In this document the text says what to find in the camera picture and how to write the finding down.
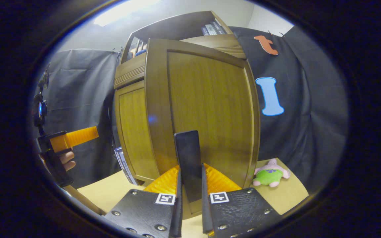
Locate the pink green plush toy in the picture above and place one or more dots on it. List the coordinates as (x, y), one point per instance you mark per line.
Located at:
(268, 177)

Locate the wooden cabinet door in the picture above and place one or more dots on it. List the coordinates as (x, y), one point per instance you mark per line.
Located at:
(134, 132)
(210, 99)

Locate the wooden double-door shoe cabinet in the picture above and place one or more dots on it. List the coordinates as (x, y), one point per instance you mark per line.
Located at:
(170, 31)

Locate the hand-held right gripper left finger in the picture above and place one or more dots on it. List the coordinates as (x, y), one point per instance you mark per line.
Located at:
(144, 211)

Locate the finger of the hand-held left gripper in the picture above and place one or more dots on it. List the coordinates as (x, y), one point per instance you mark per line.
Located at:
(78, 136)

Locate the blue cover book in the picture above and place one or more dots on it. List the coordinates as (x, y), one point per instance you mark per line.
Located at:
(205, 31)

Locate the folded blue towel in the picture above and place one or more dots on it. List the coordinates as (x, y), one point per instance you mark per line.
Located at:
(141, 52)

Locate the light grey book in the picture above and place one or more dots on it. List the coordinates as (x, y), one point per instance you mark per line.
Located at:
(211, 29)

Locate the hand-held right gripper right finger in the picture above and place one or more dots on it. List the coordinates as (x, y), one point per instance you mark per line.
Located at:
(240, 211)

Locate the black backdrop cloth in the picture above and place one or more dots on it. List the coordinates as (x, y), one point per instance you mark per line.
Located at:
(309, 115)

